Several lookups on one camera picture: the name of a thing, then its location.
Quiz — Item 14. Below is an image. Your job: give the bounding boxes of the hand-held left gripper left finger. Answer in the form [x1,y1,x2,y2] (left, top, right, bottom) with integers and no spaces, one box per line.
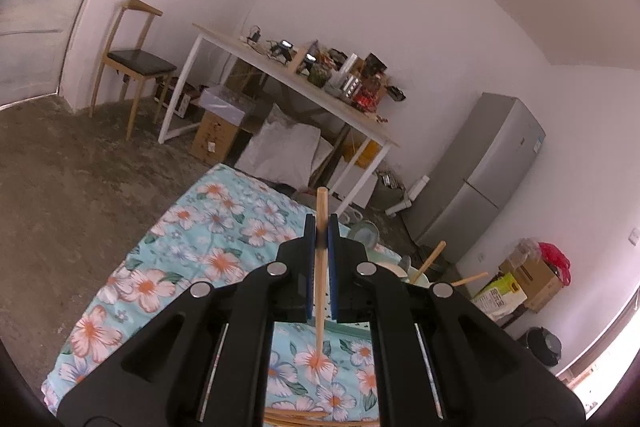
[56,213,318,427]

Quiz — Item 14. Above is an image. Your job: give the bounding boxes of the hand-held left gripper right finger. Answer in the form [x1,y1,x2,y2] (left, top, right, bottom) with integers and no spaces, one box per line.
[326,214,586,427]

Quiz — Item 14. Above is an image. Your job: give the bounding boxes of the green plastic utensil holder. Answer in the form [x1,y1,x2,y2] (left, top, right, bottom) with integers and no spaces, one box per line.
[324,254,438,339]

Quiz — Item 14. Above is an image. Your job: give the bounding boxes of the bunch of wooden chopsticks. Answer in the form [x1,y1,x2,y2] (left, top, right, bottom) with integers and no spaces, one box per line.
[264,241,490,424]

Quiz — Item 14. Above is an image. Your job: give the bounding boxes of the floral blue blanket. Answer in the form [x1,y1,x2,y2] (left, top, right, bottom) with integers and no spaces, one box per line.
[42,164,401,427]

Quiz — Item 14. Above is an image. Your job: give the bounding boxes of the white sack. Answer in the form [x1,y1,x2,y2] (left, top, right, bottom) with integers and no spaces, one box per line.
[235,104,322,188]

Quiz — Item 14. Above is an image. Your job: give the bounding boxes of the yellow plastic bag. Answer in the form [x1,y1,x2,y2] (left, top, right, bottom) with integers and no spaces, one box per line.
[342,139,383,168]

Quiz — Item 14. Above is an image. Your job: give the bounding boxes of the cardboard box under desk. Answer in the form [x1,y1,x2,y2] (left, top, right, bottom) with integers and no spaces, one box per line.
[191,112,241,166]

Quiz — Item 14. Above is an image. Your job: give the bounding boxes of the yellow green rice bag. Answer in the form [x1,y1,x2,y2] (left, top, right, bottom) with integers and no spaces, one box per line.
[472,272,528,320]

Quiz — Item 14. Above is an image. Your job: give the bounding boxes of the white desk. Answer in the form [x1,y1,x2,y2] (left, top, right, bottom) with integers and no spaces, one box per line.
[158,24,401,218]

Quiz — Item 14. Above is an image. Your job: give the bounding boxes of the cola bottle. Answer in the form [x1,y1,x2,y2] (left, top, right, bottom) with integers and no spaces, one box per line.
[356,86,382,108]

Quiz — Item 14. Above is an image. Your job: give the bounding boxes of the grey refrigerator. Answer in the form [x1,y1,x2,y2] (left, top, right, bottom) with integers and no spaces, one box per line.
[402,93,547,265]

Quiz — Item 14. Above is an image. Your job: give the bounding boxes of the open cardboard box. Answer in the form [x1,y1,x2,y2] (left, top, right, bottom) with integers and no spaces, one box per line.
[500,252,563,313]

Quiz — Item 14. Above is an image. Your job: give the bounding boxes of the small white oven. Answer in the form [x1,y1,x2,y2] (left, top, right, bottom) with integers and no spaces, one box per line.
[155,79,198,115]

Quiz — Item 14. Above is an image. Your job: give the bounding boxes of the black trash bin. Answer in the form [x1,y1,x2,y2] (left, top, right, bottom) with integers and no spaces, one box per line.
[520,327,563,367]

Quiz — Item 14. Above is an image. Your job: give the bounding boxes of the red plastic bag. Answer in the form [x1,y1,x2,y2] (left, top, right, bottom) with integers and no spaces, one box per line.
[539,242,571,285]

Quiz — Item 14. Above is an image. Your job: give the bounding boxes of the wooden chair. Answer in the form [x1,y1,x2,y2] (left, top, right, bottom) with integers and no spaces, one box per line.
[90,0,178,142]

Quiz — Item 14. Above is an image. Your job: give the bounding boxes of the white door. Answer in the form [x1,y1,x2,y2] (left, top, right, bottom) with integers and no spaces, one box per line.
[0,0,141,108]

